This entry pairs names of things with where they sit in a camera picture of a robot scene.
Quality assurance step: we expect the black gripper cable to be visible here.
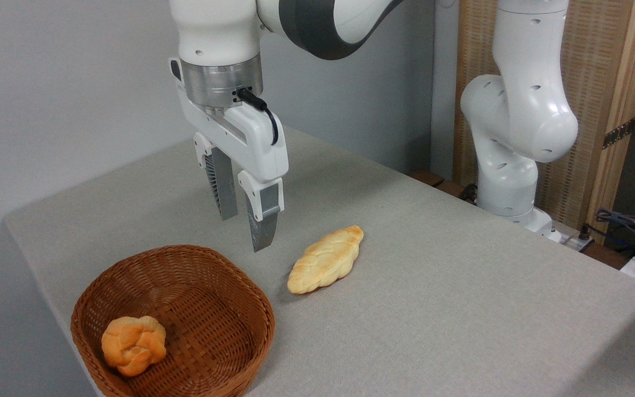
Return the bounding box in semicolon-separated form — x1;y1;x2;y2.
237;87;280;146

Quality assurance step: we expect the metal hinge on screen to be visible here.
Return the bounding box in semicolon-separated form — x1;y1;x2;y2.
602;117;635;150

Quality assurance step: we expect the long braided bread loaf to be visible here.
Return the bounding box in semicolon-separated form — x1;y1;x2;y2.
287;224;364;294

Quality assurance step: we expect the grey tablecloth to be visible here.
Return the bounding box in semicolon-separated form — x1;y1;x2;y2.
3;126;635;397

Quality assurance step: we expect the wooden framed woven screen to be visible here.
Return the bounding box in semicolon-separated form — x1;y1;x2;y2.
453;0;635;245

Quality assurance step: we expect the black cable bundle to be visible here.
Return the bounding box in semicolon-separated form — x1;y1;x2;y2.
578;208;635;254

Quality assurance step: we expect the round knotted bread roll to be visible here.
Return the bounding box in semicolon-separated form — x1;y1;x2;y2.
101;315;168;378

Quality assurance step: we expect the brown wicker basket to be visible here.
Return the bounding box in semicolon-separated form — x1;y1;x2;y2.
70;244;276;397

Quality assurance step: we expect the brown wooden base board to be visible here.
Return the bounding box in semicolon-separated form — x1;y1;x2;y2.
409;170;478;202

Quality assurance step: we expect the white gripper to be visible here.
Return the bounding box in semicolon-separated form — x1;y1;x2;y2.
169;57;289;253

